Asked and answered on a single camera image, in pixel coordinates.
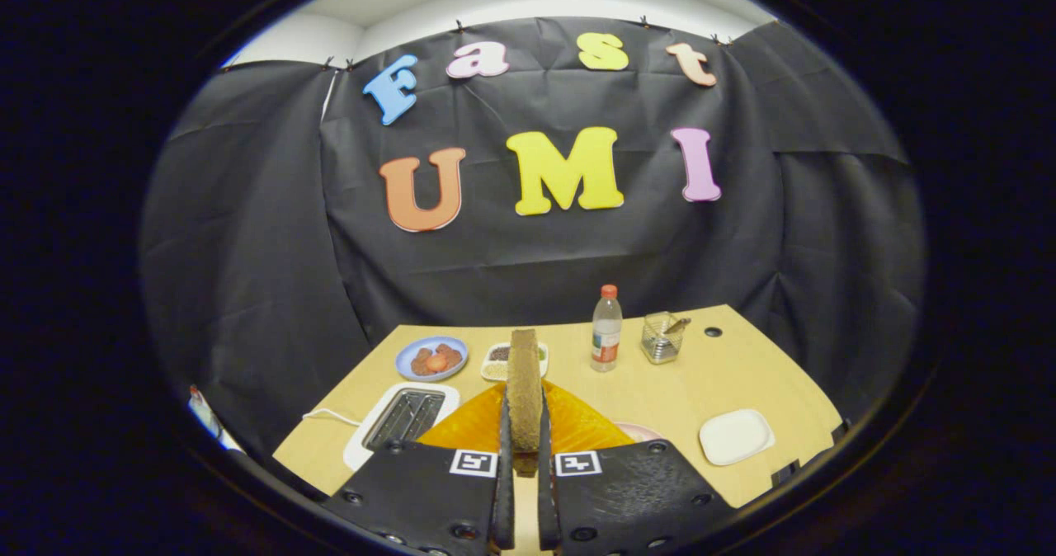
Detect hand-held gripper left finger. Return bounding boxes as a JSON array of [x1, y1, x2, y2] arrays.
[[318, 381, 516, 556]]

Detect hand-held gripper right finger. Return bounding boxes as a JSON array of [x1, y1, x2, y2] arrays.
[[536, 380, 737, 556]]

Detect brown bread slice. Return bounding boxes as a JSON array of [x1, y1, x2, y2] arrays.
[[506, 328, 544, 476]]

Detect white divided condiment tray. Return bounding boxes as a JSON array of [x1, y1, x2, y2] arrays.
[[480, 342, 549, 382]]

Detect white toaster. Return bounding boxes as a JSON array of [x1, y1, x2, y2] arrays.
[[343, 382, 460, 472]]

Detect red food slices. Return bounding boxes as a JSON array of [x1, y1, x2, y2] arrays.
[[411, 344, 463, 377]]

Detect clear bottle red cap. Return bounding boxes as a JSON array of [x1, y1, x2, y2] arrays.
[[591, 285, 624, 373]]

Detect blue round plate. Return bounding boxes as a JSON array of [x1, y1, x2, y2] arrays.
[[395, 336, 469, 383]]

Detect white square plate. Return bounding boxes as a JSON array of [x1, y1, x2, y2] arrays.
[[699, 408, 776, 467]]

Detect black backdrop cloth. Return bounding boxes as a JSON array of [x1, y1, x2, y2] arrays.
[[139, 16, 926, 458]]

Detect white and red object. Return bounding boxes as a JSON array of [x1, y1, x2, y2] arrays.
[[188, 385, 244, 454]]

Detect metal wire utensil holder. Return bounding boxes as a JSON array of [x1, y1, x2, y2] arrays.
[[641, 311, 692, 365]]

